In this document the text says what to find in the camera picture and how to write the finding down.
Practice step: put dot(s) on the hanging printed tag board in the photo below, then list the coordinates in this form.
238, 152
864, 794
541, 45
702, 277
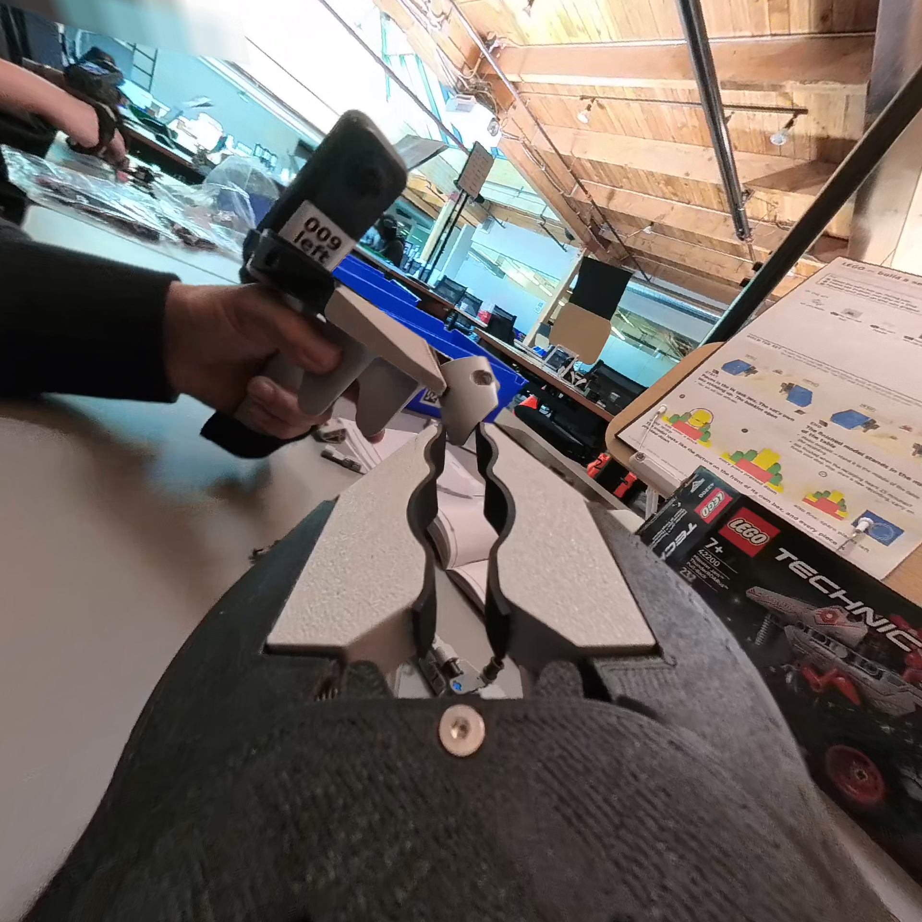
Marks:
477, 170

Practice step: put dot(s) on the person's left hand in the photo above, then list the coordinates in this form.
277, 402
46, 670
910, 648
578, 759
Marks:
216, 346

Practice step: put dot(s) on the printed instruction sheet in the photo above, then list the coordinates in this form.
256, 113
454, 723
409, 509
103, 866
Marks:
814, 403

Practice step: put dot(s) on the wooden display board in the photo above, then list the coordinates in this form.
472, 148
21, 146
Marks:
634, 425

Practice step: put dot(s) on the black slanted pole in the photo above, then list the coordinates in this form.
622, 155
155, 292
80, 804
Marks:
828, 209

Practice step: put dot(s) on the grey toy brick assembly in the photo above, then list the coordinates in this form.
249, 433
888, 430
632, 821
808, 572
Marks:
457, 670

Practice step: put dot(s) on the blue plastic bin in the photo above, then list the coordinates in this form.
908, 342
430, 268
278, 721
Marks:
403, 302

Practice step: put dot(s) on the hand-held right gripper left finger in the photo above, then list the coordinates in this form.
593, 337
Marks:
353, 569

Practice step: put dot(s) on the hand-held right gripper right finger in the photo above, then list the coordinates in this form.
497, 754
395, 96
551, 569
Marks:
569, 576

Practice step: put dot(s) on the another person's forearm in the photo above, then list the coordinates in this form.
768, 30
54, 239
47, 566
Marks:
36, 97

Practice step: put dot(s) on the black toy set box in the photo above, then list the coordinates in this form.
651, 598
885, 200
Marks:
828, 634

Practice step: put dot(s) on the grey toy panel piece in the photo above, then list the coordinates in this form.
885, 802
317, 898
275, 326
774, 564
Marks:
468, 396

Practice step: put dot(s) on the clear plastic bags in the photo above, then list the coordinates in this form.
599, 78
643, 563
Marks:
144, 202

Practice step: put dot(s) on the person's left forearm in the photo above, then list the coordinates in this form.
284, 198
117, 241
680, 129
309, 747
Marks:
72, 317

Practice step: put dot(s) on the open instruction booklet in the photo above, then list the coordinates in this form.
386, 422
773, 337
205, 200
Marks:
461, 533

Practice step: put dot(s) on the grey ceiling pipe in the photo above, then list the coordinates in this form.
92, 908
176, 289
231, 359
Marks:
717, 115

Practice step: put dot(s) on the black and tan stand panel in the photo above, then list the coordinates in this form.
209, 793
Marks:
590, 310

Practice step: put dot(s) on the small loose toy pieces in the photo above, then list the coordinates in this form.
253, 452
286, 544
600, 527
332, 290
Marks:
344, 450

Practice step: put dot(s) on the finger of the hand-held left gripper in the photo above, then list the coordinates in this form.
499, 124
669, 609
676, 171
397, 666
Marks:
382, 338
385, 403

